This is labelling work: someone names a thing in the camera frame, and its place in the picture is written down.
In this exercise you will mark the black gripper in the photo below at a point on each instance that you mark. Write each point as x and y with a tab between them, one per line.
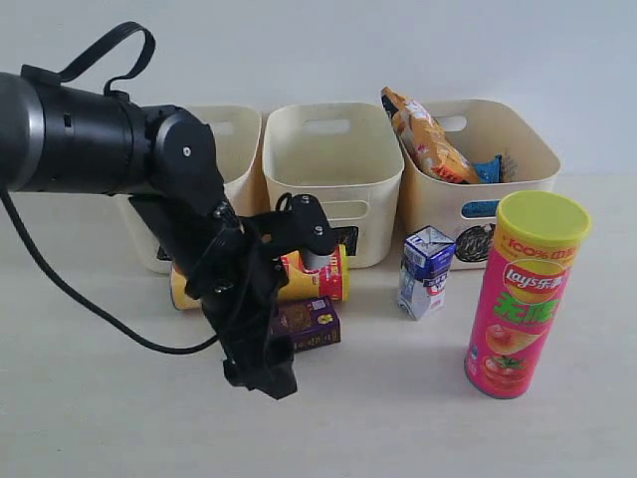
234	268

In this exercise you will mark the purple small carton box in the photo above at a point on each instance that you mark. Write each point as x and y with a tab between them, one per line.
309	323

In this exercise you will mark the orange instant noodle bag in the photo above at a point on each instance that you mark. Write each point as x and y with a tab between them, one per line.
425	141

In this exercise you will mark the blue instant noodle bag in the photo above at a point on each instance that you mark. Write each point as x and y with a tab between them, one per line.
490	169

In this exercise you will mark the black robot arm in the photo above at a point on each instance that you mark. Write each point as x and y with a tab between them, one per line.
163	160

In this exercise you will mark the yellow Lays chips can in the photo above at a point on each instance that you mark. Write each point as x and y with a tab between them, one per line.
330	281

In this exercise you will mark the blue white milk carton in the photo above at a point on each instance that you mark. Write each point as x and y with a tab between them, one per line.
425	263

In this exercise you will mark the middle cream plastic bin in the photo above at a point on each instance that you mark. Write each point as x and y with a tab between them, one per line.
348	157

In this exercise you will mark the cream plastic bin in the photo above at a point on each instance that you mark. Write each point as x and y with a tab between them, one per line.
237	132
348	157
480	130

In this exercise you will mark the left cream plastic bin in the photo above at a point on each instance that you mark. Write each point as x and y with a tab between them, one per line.
237	132

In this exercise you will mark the pink Lays chips can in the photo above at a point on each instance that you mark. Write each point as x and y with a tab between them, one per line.
537	237

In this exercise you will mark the right cream plastic bin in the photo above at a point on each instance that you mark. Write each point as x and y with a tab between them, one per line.
480	130

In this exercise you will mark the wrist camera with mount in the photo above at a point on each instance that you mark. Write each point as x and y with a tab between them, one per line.
297	224

